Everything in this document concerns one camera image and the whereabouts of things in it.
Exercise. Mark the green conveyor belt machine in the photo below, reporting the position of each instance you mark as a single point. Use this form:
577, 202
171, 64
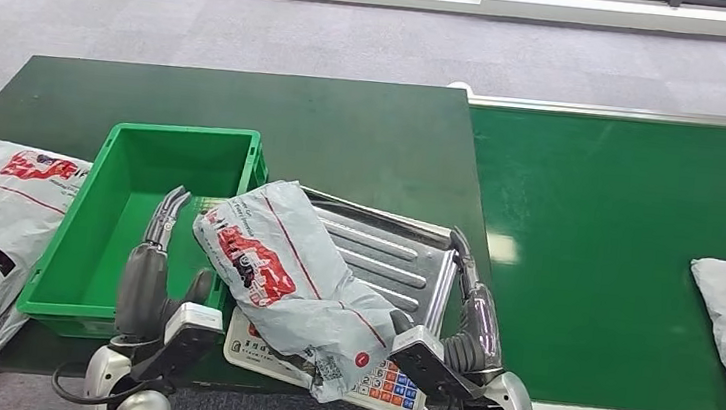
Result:
598, 253

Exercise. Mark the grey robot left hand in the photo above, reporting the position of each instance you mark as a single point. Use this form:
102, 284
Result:
140, 288

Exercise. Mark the grey package with red print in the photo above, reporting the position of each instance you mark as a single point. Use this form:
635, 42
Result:
283, 269

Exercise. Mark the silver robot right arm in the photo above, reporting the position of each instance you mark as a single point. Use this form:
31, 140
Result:
517, 404

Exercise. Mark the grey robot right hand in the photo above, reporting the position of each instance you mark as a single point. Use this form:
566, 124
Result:
482, 315

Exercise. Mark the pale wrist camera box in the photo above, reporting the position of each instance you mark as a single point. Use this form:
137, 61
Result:
187, 333
427, 363

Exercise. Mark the green plastic crate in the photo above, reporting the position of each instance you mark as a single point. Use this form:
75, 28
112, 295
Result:
140, 169

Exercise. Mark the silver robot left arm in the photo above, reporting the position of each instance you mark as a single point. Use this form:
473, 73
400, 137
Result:
104, 371

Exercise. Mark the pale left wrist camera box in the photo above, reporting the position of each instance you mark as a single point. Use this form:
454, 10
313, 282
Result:
187, 333

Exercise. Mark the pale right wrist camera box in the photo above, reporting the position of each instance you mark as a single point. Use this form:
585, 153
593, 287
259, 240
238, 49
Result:
427, 363

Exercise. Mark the white electronic scale, metal tray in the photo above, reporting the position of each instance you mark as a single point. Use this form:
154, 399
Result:
391, 259

